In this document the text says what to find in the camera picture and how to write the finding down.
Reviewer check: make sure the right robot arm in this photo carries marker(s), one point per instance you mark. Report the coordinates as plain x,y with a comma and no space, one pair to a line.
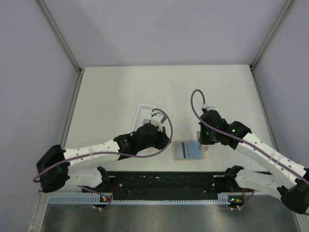
287,180

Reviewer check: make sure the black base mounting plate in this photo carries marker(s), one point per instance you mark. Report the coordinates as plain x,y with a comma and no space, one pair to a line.
167,185

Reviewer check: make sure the right aluminium frame post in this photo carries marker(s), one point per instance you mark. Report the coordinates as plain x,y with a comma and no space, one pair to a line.
273,32

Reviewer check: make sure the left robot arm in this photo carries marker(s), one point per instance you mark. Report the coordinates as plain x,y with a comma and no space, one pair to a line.
64,167

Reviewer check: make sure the left aluminium frame post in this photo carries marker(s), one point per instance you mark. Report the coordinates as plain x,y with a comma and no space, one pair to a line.
58,34

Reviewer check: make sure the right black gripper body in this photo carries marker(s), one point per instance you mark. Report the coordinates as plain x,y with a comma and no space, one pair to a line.
207,137

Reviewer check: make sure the clear plastic card tray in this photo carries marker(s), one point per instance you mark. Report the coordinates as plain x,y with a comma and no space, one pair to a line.
143,112

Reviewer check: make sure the aluminium frame post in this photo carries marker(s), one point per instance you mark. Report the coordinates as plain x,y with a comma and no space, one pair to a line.
273,32
58,34

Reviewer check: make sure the beige card holder wallet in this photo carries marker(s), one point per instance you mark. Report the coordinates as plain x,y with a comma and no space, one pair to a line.
194,149

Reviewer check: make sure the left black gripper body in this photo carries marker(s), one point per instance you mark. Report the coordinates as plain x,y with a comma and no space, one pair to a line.
157,141

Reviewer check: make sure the grey slotted cable duct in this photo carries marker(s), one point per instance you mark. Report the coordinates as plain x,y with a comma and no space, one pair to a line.
81,199

